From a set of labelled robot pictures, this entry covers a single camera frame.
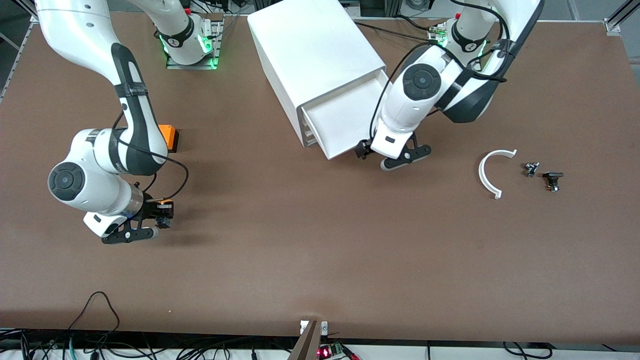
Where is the yellow blue push button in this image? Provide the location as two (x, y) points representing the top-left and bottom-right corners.
(156, 199), (175, 227)

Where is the white drawer with button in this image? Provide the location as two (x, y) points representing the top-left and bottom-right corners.
(301, 69), (392, 161)

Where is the orange black button box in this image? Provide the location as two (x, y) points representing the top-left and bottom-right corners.
(159, 125), (179, 153)

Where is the white drawer cabinet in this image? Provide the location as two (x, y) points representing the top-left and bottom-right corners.
(247, 0), (389, 148)

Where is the green circuit board red LED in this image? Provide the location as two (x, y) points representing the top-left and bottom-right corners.
(317, 342), (359, 360)

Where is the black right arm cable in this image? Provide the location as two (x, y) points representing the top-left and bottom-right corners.
(112, 107), (190, 203)

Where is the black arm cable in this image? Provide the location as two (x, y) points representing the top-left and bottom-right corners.
(112, 107), (190, 203)
(370, 0), (512, 146)

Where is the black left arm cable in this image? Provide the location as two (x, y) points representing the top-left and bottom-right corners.
(370, 0), (512, 146)

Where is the black looped table cable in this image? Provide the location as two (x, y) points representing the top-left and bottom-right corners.
(67, 291), (121, 333)

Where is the white curved plastic bracket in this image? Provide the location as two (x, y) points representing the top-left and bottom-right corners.
(478, 149), (518, 200)

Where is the black cable behind cabinet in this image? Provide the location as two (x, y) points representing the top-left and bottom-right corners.
(352, 21), (442, 44)

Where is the small black switch part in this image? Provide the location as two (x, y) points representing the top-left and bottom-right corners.
(542, 171), (565, 192)

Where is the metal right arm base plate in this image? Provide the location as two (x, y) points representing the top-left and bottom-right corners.
(166, 14), (224, 71)

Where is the grey camera mount bar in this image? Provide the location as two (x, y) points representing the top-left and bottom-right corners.
(287, 320), (329, 360)

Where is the aluminium frame profile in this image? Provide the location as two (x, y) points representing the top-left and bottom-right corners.
(603, 0), (640, 35)
(10, 0), (51, 25)

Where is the black curled floor cable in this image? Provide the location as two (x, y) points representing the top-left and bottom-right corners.
(502, 341), (552, 360)

